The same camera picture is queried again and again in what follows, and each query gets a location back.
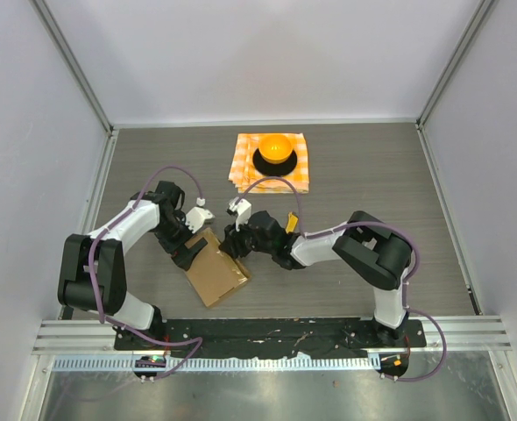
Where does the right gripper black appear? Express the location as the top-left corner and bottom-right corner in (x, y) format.
(221, 213), (275, 259)

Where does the purple cable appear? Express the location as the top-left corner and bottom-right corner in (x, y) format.
(88, 164), (205, 381)
(236, 175), (448, 382)

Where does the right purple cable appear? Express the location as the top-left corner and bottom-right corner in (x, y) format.
(236, 175), (448, 382)

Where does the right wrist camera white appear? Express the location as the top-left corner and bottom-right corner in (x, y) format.
(227, 196), (251, 232)

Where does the orange checkered cloth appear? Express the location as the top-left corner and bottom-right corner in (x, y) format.
(228, 132), (309, 193)

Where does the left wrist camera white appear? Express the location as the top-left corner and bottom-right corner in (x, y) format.
(185, 206), (215, 233)

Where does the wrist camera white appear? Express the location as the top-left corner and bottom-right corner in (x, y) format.
(185, 206), (215, 233)
(227, 196), (251, 232)

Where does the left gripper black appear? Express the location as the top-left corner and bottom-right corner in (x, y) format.
(154, 211), (206, 270)

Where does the brown cardboard express box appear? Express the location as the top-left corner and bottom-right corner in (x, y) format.
(186, 228), (251, 308)

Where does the aluminium frame rail front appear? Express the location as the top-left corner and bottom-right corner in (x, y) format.
(32, 316), (512, 355)

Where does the white slotted cable duct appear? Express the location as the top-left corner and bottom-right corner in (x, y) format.
(53, 353), (380, 373)

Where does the black round plate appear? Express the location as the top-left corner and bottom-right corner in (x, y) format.
(252, 149), (298, 176)

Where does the yellow utility knife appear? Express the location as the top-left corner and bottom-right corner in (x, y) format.
(285, 212), (299, 233)

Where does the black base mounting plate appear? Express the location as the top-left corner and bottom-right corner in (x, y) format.
(114, 318), (427, 360)

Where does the orange bowl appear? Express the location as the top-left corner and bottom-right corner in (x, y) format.
(258, 133), (293, 164)

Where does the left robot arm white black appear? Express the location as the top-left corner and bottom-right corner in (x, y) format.
(57, 181), (214, 350)

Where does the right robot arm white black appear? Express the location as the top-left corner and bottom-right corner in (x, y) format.
(219, 210), (420, 346)

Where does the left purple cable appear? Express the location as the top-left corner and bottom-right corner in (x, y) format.
(88, 164), (205, 381)

